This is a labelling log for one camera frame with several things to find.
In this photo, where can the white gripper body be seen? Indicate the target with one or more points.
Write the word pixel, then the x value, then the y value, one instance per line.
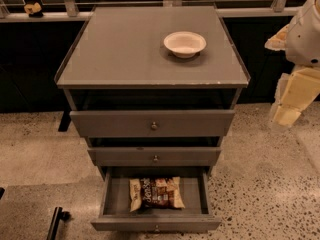
pixel 304 39

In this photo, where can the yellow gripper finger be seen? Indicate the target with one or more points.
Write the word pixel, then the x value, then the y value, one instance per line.
pixel 278 41
pixel 291 99

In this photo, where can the brown sea salt chip bag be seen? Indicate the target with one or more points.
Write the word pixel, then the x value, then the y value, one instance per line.
pixel 155 193

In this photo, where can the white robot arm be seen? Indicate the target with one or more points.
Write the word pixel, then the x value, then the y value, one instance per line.
pixel 300 40

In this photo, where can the grey drawer cabinet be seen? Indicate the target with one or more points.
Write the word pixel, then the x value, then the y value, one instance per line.
pixel 120 63

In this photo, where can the grey bottom drawer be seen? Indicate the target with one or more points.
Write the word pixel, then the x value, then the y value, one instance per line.
pixel 115 214

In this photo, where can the white paper bowl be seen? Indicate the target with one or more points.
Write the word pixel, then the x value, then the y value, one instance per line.
pixel 185 44

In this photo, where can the small yellow black object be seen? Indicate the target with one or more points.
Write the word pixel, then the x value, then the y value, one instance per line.
pixel 33 9

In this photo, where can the black bar on floor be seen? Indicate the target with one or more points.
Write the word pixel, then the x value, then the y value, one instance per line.
pixel 58 216

